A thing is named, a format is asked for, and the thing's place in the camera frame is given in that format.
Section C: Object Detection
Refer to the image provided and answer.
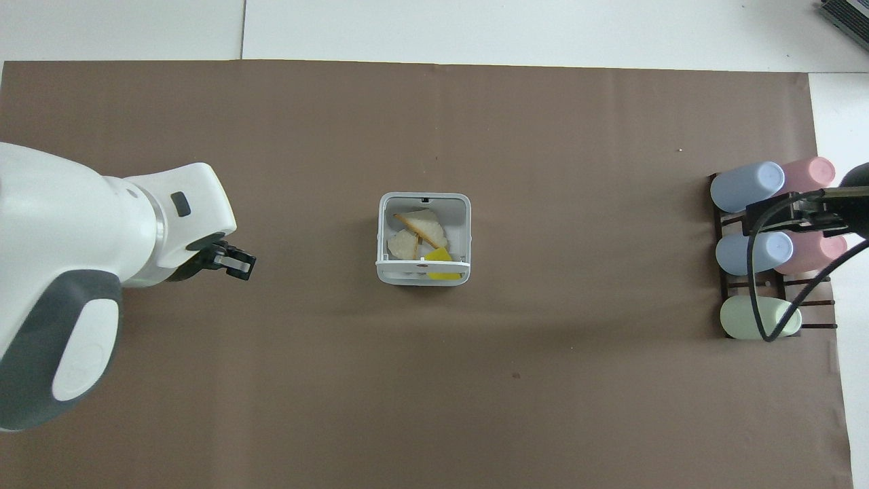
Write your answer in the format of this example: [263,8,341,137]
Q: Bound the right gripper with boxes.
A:
[812,163,869,240]

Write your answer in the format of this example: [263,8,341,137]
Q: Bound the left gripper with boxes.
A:
[185,233,227,274]

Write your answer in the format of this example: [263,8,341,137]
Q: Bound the white trash can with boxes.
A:
[376,192,472,287]

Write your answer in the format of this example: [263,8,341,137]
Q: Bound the pink plastic cup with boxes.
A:
[774,234,849,276]
[779,157,836,198]

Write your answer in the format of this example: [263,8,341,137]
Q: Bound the blue plastic cup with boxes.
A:
[710,162,785,214]
[716,232,794,276]

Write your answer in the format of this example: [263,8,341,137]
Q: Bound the dark brown wooden cup rack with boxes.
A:
[708,172,838,339]

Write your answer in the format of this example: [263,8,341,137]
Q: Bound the light green plastic cup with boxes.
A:
[720,297,802,340]

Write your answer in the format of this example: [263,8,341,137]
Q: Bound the dark grey ribbed device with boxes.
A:
[818,0,869,46]

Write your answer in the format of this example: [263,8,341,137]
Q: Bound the bread slices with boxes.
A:
[394,209,449,249]

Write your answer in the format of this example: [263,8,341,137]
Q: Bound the yellow cheese piece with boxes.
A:
[424,247,463,281]

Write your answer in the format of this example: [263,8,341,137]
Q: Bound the black cable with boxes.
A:
[746,193,869,342]

